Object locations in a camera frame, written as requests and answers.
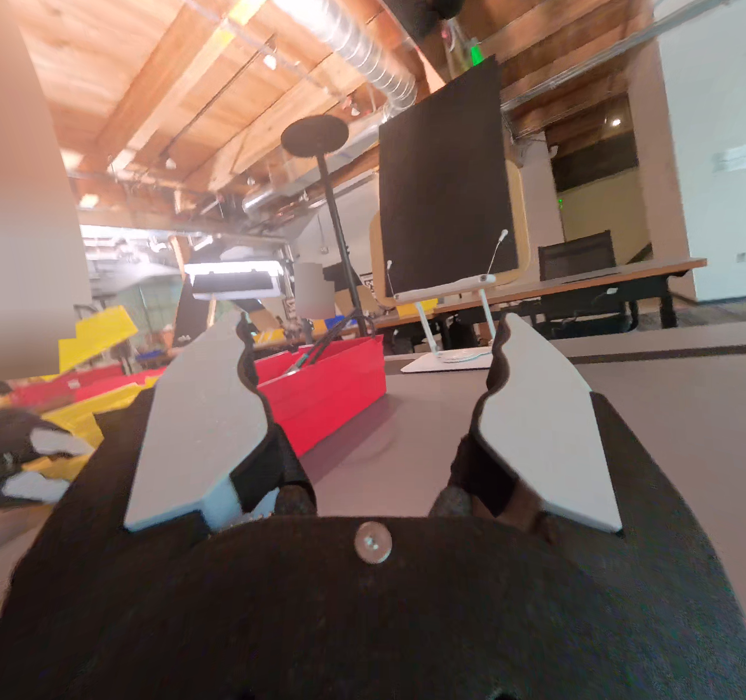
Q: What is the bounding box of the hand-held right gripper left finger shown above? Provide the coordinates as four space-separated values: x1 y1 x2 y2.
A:
124 309 272 533

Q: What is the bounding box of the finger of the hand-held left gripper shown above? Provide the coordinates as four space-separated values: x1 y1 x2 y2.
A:
28 425 95 459
0 469 72 506

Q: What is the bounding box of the red plastic bin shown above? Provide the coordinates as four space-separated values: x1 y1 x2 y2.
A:
252 334 388 461
0 362 167 410

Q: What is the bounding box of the black office chair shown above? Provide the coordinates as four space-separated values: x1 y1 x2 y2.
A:
536 230 631 336

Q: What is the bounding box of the black round-headed stand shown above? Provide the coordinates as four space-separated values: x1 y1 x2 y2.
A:
280 115 375 337

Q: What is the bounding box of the silver ventilation duct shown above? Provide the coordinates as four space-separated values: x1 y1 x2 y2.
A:
274 0 422 119
241 180 330 215

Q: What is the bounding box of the black cable with green plug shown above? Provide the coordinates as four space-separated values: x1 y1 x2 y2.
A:
284 315 374 375

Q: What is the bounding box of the white metal stand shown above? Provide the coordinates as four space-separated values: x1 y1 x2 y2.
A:
392 272 507 374

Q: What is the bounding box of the wooden office desk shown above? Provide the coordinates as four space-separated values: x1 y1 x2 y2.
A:
373 257 709 339

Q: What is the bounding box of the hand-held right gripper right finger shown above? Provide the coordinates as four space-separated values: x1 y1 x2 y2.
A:
470 312 624 533

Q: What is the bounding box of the yellow plastic bin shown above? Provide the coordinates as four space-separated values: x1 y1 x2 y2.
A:
23 382 155 482
57 305 139 375

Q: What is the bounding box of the white softbox light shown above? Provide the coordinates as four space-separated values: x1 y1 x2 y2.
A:
182 261 284 302

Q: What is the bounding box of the black square panel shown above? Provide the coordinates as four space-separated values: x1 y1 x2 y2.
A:
378 54 521 299

